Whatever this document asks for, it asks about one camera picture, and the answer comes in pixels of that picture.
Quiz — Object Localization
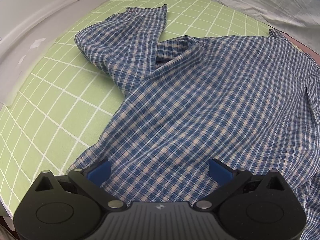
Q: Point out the green grid mat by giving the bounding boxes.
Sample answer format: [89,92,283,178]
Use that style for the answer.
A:
[0,0,304,217]

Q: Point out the clear tape piece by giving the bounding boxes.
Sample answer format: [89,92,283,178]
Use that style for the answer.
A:
[29,37,47,50]

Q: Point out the pink strip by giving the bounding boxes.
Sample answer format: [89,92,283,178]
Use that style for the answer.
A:
[85,0,320,68]

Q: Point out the blue plaid shirt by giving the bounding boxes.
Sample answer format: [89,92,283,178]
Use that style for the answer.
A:
[66,4,320,240]

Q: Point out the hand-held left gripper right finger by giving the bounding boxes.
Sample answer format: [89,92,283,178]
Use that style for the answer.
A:
[196,159,288,211]

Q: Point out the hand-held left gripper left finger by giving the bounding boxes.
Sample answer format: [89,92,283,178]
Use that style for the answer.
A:
[32,159,126,211]

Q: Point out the translucent plastic sheet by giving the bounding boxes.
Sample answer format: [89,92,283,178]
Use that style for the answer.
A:
[0,0,118,108]

